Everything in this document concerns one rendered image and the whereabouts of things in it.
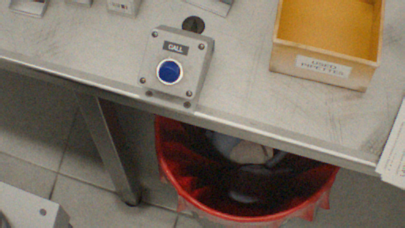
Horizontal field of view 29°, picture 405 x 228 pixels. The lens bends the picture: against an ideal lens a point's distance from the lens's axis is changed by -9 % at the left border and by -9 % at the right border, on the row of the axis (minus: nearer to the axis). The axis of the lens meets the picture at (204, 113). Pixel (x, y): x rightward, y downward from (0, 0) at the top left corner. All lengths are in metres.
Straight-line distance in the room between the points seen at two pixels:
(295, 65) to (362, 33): 0.12
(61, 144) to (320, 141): 1.03
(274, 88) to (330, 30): 0.11
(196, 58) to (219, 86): 0.08
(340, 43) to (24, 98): 1.10
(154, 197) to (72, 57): 0.88
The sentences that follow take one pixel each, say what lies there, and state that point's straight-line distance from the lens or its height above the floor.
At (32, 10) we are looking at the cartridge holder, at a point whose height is 0.89.
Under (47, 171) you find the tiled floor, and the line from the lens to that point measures 1.95.
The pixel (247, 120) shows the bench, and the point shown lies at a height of 0.87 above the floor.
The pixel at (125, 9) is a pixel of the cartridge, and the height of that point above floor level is 0.90.
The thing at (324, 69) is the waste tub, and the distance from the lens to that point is 1.01.
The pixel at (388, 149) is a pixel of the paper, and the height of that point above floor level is 0.89.
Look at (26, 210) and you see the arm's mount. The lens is 0.94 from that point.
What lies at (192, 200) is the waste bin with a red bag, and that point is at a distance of 1.45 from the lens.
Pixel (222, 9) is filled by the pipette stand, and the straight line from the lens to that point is 1.07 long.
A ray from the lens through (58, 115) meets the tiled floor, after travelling 1.98.
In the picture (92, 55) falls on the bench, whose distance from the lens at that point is 1.07.
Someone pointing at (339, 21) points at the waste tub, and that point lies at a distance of 1.08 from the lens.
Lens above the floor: 1.85
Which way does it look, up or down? 72 degrees down
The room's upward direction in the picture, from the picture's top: straight up
